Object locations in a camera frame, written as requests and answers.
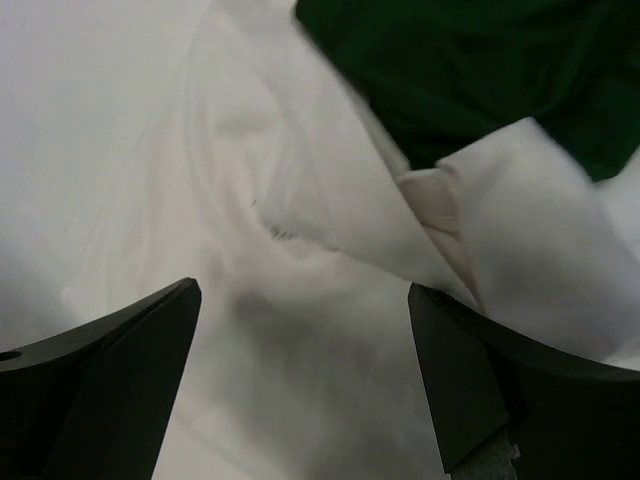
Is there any white green raglan t-shirt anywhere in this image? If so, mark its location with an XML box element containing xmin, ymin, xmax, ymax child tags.
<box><xmin>1</xmin><ymin>1</ymin><xmax>639</xmax><ymax>479</ymax></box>

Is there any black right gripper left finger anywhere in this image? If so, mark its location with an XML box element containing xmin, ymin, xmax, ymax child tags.
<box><xmin>1</xmin><ymin>278</ymin><xmax>202</xmax><ymax>480</ymax></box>

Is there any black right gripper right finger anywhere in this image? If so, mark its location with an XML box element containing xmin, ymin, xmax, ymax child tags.
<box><xmin>408</xmin><ymin>285</ymin><xmax>639</xmax><ymax>479</ymax></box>

